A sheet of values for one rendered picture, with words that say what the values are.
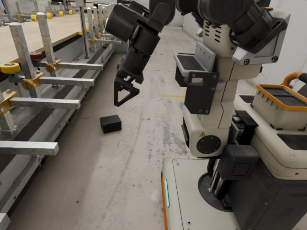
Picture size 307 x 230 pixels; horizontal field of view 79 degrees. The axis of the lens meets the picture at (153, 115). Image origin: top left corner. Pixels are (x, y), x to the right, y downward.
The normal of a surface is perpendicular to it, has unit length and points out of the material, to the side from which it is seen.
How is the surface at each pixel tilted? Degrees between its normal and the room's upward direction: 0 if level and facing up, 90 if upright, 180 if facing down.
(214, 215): 0
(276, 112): 92
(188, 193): 0
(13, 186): 0
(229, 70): 90
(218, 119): 90
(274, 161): 90
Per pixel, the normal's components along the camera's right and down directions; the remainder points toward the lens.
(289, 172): 0.03, 0.52
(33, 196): 0.07, -0.85
